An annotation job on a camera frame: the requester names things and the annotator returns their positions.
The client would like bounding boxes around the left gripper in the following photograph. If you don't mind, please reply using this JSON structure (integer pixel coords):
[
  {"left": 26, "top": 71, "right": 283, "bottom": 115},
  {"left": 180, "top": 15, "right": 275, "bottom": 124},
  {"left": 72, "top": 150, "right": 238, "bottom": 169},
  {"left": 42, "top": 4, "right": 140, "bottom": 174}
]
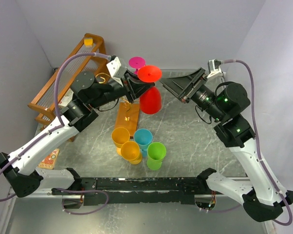
[{"left": 90, "top": 69, "right": 156, "bottom": 109}]

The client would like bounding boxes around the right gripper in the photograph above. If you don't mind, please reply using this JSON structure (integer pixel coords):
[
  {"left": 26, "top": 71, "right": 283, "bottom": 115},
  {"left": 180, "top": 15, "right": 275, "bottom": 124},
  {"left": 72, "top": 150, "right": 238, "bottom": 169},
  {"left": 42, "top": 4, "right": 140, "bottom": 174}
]
[{"left": 160, "top": 67, "right": 226, "bottom": 121}]

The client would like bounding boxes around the red wine glass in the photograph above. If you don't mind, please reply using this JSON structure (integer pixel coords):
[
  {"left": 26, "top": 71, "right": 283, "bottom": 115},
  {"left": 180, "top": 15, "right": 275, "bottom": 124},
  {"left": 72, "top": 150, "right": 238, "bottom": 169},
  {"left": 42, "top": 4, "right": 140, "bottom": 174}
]
[{"left": 138, "top": 65, "right": 162, "bottom": 115}]

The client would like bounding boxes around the pink wine glass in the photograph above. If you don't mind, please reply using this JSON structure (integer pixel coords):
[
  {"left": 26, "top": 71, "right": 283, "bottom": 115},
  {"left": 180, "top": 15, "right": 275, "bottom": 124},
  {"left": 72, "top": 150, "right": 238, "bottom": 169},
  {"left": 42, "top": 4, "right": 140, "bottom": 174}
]
[{"left": 128, "top": 57, "right": 146, "bottom": 75}]

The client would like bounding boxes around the blue wine glass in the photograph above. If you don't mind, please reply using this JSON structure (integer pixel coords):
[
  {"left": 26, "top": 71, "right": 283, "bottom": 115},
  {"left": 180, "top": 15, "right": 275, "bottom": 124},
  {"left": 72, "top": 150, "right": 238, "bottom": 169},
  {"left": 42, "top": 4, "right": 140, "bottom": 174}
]
[{"left": 133, "top": 129, "right": 153, "bottom": 157}]

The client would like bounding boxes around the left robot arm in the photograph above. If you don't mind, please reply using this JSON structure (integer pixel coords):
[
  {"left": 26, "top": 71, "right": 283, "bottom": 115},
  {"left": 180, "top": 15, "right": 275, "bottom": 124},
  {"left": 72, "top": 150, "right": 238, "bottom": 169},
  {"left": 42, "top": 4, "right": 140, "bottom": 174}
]
[{"left": 0, "top": 71, "right": 155, "bottom": 197}]

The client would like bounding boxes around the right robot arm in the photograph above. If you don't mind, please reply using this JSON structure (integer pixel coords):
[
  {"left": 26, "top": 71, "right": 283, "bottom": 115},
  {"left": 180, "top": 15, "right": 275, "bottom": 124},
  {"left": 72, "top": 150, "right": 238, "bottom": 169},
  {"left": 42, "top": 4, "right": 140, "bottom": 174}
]
[{"left": 160, "top": 68, "right": 293, "bottom": 222}]

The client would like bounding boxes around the orange wine glass rear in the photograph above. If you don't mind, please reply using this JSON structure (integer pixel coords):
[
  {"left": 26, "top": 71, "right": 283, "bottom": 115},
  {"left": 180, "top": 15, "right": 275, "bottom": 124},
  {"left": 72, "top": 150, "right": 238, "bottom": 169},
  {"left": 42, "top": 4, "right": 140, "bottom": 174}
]
[{"left": 111, "top": 127, "right": 130, "bottom": 156}]

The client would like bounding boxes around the orange wine glass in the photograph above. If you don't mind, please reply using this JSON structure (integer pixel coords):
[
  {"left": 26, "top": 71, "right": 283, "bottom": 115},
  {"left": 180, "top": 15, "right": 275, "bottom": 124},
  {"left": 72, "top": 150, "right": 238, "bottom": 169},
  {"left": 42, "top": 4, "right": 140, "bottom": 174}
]
[
  {"left": 121, "top": 141, "right": 142, "bottom": 165},
  {"left": 111, "top": 127, "right": 130, "bottom": 156}
]

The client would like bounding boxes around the wooden rack shelf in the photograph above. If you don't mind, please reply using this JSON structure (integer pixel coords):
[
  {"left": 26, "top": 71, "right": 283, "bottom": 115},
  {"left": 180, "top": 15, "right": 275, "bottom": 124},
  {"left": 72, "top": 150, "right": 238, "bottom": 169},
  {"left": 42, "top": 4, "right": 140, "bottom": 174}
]
[{"left": 28, "top": 33, "right": 110, "bottom": 130}]

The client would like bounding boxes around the orange wine glass front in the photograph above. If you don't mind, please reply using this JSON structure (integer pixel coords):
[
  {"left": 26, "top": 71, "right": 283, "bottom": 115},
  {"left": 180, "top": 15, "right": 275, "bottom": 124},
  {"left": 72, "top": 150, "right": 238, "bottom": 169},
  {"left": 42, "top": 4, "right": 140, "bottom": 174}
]
[{"left": 121, "top": 141, "right": 142, "bottom": 165}]

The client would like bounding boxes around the green wine glass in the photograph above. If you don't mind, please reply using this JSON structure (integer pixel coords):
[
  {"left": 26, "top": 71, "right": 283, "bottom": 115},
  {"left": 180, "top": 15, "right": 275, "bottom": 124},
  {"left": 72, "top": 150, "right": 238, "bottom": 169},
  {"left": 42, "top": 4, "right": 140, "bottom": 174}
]
[{"left": 146, "top": 142, "right": 166, "bottom": 171}]

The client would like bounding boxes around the yellow block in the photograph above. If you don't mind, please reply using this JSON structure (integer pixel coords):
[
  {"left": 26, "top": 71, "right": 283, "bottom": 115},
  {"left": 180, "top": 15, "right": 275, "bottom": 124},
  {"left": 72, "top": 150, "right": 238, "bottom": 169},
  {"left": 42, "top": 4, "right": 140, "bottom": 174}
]
[{"left": 84, "top": 38, "right": 94, "bottom": 47}]

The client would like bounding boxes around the small card box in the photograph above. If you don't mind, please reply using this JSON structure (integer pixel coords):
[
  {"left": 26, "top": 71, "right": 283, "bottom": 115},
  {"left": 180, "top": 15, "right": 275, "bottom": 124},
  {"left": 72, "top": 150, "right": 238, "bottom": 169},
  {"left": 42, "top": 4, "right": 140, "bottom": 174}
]
[{"left": 58, "top": 90, "right": 73, "bottom": 108}]

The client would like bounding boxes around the orange picture card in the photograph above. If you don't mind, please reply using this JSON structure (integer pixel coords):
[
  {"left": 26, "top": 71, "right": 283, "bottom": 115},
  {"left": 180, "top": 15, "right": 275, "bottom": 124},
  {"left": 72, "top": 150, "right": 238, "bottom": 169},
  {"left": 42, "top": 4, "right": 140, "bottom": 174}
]
[{"left": 38, "top": 149, "right": 59, "bottom": 170}]

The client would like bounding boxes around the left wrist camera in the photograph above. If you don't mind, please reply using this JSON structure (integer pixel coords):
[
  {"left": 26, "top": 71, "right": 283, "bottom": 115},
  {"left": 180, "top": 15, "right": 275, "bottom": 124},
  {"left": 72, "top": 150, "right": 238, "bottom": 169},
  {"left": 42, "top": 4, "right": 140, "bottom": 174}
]
[{"left": 107, "top": 56, "right": 127, "bottom": 86}]

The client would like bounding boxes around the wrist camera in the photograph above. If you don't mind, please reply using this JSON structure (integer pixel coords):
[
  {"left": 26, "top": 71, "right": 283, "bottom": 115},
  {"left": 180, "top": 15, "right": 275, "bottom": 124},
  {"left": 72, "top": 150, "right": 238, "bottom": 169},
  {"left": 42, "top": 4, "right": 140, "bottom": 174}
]
[
  {"left": 207, "top": 59, "right": 224, "bottom": 80},
  {"left": 107, "top": 56, "right": 127, "bottom": 86}
]

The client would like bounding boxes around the gold wire glass rack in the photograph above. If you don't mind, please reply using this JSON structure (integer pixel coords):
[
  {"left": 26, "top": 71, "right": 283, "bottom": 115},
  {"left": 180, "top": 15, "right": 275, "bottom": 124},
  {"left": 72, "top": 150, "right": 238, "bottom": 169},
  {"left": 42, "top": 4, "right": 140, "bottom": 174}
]
[{"left": 97, "top": 73, "right": 141, "bottom": 137}]

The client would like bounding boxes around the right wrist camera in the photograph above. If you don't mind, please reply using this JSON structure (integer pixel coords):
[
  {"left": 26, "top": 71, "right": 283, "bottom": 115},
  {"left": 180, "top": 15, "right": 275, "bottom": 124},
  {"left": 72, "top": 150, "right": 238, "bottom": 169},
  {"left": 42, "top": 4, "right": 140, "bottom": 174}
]
[{"left": 207, "top": 59, "right": 224, "bottom": 80}]

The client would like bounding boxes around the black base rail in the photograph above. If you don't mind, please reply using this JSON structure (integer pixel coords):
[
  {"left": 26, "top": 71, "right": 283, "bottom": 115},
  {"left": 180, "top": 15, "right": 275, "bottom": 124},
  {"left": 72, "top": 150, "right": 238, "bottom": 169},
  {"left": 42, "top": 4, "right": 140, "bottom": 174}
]
[{"left": 51, "top": 176, "right": 218, "bottom": 207}]

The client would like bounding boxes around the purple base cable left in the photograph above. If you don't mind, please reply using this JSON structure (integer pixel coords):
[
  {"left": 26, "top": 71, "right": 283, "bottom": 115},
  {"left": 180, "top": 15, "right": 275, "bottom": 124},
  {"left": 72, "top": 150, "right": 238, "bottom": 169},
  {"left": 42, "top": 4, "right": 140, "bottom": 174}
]
[{"left": 53, "top": 187, "right": 110, "bottom": 215}]

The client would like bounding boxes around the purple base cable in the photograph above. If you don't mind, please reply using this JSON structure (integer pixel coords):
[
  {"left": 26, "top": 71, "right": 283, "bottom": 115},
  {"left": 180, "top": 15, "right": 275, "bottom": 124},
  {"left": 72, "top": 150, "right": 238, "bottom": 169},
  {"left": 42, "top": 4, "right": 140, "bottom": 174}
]
[
  {"left": 199, "top": 203, "right": 242, "bottom": 214},
  {"left": 53, "top": 187, "right": 110, "bottom": 215}
]

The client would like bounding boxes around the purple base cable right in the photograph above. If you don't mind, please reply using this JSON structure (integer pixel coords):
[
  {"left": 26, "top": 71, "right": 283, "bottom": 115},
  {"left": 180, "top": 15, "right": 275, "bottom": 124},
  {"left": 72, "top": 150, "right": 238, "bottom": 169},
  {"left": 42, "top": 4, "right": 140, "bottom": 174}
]
[{"left": 199, "top": 203, "right": 242, "bottom": 214}]

